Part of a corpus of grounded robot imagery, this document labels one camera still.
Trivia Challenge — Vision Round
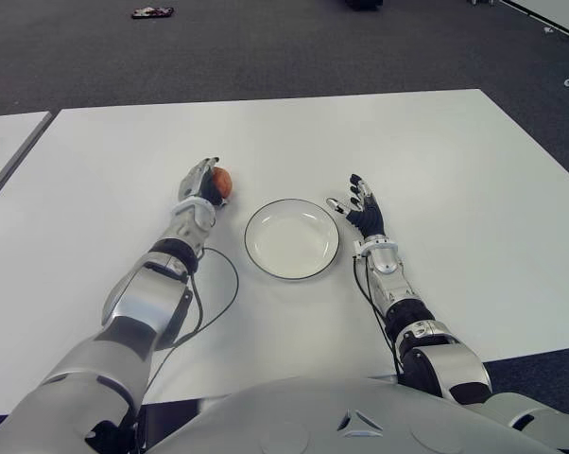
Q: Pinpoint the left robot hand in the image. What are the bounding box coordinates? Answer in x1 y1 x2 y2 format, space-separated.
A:
178 157 232 209

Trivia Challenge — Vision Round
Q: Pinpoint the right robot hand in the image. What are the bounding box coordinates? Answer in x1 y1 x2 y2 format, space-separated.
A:
325 173 388 238

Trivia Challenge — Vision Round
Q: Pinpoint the red apple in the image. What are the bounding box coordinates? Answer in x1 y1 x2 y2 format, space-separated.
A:
203 166 233 200

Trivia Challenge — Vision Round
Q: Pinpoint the white plate with black rim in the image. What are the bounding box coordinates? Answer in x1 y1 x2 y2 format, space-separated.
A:
244 198 341 284

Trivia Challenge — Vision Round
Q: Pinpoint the dark object on floor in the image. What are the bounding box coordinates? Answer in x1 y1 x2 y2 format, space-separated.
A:
130 6 175 20

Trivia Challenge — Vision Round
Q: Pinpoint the white side table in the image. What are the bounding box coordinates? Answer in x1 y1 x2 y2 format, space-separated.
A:
0 111 53 209

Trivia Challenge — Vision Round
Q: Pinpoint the silver robot torso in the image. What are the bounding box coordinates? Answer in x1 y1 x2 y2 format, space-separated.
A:
142 375 569 454

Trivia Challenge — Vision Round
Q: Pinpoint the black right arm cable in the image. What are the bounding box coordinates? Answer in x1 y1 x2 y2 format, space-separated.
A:
353 254 406 375

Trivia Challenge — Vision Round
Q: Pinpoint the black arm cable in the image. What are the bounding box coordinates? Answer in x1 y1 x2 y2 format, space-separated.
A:
147 245 241 393
353 254 406 375

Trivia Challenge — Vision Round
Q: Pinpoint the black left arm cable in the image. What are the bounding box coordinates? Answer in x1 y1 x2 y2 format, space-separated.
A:
147 245 241 393

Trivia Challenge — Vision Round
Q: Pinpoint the white table with cable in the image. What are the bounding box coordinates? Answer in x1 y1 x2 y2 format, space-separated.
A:
501 0 569 44

